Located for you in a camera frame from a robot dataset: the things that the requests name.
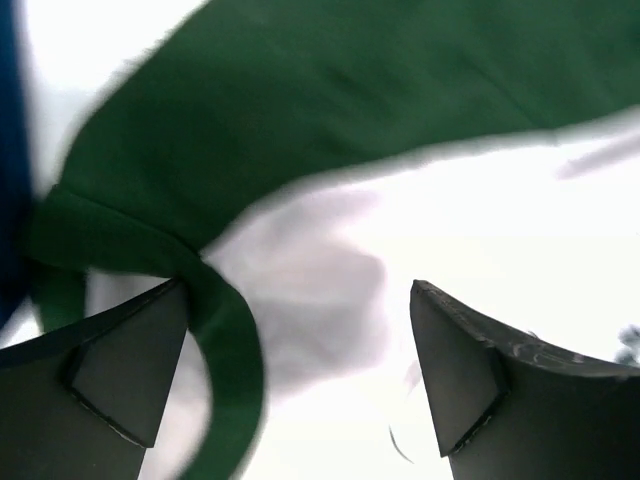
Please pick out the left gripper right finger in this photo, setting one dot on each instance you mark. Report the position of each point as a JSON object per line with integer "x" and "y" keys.
{"x": 508, "y": 406}

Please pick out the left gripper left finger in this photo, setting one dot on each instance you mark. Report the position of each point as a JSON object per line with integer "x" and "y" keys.
{"x": 85, "y": 402}

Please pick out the folded blue t-shirt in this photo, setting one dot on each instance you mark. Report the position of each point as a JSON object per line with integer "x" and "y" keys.
{"x": 16, "y": 191}

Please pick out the white green raglan t-shirt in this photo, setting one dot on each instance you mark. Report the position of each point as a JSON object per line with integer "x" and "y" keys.
{"x": 245, "y": 97}

